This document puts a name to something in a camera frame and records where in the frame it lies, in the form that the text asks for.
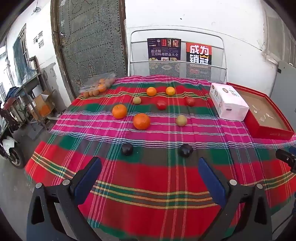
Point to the barred window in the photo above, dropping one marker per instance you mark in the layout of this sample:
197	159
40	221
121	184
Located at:
20	55

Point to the white metal mesh rack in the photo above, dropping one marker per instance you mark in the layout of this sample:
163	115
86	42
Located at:
138	51

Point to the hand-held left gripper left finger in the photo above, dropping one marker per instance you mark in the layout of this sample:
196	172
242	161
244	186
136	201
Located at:
89	176

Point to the dark purple plum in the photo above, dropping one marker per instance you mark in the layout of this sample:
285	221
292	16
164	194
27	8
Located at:
127	149
186	150

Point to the large orange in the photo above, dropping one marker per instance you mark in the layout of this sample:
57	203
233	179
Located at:
141	121

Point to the white tissue pack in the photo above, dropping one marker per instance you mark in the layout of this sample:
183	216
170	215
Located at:
227	102

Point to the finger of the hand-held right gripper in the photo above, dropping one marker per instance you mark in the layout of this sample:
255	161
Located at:
286	158

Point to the motorcycle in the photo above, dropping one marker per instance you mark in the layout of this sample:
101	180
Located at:
9	143

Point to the brown cardboard boxes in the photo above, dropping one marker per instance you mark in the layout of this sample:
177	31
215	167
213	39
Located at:
42	104

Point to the studded metal door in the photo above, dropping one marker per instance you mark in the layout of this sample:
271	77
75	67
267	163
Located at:
90	41

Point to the red cardboard box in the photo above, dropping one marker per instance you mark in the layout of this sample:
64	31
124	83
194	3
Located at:
261	109

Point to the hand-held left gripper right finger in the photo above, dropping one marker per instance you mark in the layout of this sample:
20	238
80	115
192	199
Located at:
211	178

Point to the red tomato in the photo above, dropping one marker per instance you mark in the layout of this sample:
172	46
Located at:
190	101
161	104

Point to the tan round pear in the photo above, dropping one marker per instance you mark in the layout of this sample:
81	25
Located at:
181	120
136	100

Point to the pile of small mandarins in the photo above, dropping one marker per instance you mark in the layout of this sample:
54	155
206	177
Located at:
101	88

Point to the plaid tablecloth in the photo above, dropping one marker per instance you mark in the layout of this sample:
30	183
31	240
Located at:
148	173

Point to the dark cookbook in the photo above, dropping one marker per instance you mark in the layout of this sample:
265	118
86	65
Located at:
164	53

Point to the grey metal cabinet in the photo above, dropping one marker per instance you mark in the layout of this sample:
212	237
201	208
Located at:
285	78

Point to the small round orange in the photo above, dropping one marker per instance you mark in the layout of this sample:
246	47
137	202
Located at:
170	91
151	91

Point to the metal shelf cart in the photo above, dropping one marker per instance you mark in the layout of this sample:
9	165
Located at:
27	88

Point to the red and black book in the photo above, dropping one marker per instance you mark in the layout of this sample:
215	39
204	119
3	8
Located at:
198	55

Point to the orange with green stem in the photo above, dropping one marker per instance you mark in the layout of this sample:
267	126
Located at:
119	111

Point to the clear plastic container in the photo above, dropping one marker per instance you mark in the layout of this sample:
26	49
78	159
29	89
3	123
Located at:
92	81

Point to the wall notice signs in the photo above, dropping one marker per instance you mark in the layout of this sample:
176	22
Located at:
39	39

